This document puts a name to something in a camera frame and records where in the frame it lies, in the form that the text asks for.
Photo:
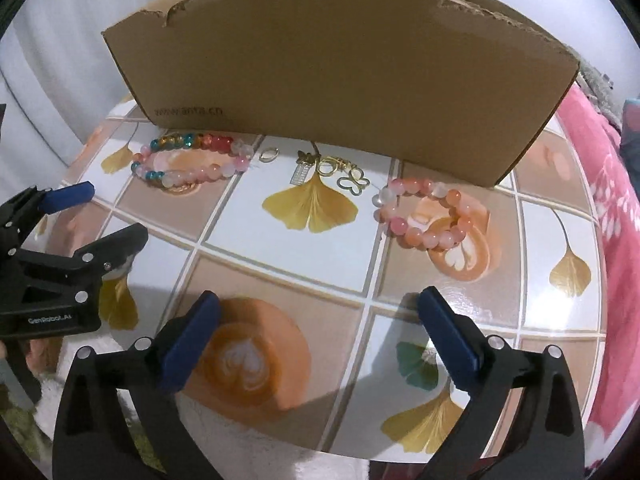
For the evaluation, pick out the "person's left hand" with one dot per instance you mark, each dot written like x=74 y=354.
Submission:
x=45 y=357

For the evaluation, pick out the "gold butterfly outline earring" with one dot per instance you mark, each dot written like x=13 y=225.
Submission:
x=354 y=183

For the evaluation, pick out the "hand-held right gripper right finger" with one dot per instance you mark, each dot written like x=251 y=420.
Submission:
x=450 y=342

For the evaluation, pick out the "silver rectangular charm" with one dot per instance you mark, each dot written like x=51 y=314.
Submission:
x=299 y=175

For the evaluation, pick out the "tile and leaf print tablecloth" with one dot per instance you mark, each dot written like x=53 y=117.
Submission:
x=240 y=240

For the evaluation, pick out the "blue pillow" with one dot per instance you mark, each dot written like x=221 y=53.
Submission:
x=632 y=127

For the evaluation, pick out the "green patterned pillow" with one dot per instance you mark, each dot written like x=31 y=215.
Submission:
x=595 y=77

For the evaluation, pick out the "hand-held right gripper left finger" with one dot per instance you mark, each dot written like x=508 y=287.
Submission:
x=187 y=347

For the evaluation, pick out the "small gold butterfly earring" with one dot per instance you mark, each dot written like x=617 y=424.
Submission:
x=303 y=156

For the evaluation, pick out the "white curtain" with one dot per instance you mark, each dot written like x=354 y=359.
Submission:
x=50 y=85

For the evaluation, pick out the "brown cardboard box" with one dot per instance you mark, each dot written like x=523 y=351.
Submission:
x=350 y=85

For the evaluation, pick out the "pink floral blanket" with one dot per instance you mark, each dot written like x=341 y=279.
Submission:
x=610 y=240

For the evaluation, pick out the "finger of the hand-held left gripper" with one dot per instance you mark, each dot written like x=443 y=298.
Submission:
x=120 y=247
x=67 y=196

